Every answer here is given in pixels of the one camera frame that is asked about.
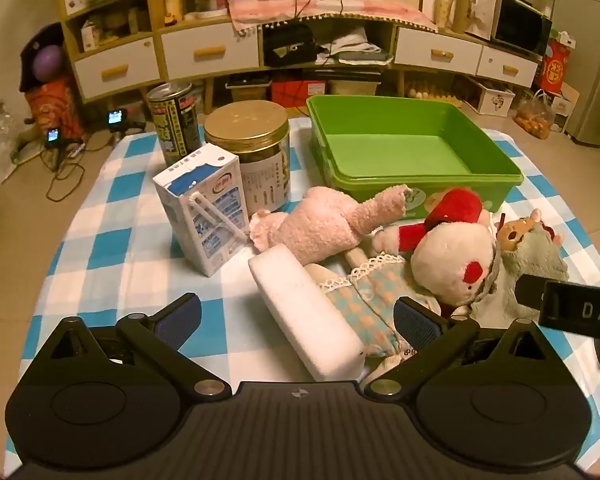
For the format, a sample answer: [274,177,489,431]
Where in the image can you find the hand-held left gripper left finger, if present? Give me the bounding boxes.
[42,292,233,403]

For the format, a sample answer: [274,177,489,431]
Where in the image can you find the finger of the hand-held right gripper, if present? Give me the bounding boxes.
[514,272,548,311]

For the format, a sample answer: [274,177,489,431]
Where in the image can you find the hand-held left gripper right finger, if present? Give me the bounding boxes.
[362,296,551,403]

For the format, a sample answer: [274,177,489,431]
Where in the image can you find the grey plush mouse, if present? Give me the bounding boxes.
[467,208,571,328]

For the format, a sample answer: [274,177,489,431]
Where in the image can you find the rag doll checkered dress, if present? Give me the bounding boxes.
[305,247,476,386]

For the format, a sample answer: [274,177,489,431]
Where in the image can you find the red white santa plush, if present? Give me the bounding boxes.
[372,187,503,311]

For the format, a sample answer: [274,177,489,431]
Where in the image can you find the pink plush toy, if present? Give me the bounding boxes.
[249,184,413,267]

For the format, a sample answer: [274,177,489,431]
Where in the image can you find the green plastic bin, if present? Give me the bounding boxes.
[306,94,525,221]

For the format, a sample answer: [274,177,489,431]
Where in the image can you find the blue white checkered tablecloth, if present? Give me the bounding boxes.
[17,120,600,471]

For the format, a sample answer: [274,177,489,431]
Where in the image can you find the white foam block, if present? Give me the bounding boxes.
[247,245,366,381]

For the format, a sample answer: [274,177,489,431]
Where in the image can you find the white blue milk carton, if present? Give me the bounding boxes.
[152,142,248,278]

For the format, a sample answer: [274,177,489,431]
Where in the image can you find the bag of oranges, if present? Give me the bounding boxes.
[514,89,556,140]

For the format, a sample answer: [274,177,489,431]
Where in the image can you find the cardboard box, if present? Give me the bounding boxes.
[550,82,581,121]

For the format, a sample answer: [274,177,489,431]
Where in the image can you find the dark drink can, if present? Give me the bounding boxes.
[146,81,201,168]

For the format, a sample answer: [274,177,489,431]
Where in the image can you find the white crate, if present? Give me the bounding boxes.
[467,76,516,118]

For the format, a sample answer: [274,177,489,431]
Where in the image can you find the gold lid jar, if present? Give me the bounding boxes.
[203,100,292,213]

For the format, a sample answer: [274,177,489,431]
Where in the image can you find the egg tray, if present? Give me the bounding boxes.
[407,77,463,108]

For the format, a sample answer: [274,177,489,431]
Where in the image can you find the grey refrigerator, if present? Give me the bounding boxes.
[565,0,600,148]

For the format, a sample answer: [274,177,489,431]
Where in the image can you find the white cabinet drawer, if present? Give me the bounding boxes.
[476,46,540,88]
[160,22,260,81]
[394,26,483,78]
[72,37,160,100]

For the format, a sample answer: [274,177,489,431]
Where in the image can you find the red gift box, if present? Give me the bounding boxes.
[540,40,577,95]

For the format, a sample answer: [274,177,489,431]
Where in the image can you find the clear storage box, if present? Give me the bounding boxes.
[328,79,382,97]

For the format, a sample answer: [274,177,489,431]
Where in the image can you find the black microwave oven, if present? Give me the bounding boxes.
[490,0,553,56]

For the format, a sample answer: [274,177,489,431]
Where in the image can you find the purple ball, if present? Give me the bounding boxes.
[34,45,63,81]

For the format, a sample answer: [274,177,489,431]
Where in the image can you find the wooden cabinet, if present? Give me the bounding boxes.
[55,0,551,116]

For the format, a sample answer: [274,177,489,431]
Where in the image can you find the brown cardboard tube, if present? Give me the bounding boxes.
[452,0,473,33]

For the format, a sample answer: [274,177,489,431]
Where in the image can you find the black bag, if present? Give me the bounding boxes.
[262,22,321,67]

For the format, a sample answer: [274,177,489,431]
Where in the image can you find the black hat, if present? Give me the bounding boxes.
[19,24,71,93]

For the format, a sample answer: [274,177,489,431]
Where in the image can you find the pink cloth runner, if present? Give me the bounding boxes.
[228,0,438,36]

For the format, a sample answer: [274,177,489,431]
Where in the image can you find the black floor cables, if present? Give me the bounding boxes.
[40,145,88,202]

